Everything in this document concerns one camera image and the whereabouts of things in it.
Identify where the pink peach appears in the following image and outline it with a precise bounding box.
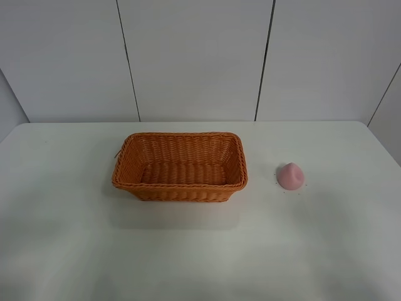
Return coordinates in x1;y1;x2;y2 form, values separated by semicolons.
276;162;305;191

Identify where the orange woven wicker basket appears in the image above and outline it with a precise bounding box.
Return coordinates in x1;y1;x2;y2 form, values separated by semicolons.
112;132;247;203

